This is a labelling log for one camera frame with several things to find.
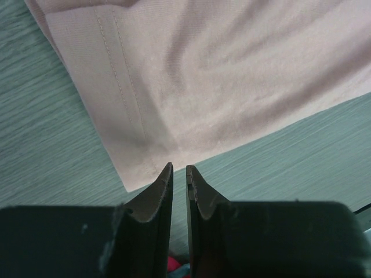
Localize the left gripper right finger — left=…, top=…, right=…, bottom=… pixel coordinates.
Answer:
left=186, top=166, right=370, bottom=277

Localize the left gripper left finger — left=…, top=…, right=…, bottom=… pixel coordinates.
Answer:
left=1, top=163, right=173, bottom=277

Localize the pink t shirt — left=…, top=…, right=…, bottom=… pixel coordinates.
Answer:
left=26, top=1, right=370, bottom=192

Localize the red folded t shirt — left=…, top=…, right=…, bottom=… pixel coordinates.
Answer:
left=167, top=256, right=182, bottom=276

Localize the blue folded t shirt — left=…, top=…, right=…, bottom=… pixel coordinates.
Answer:
left=168, top=264, right=191, bottom=278

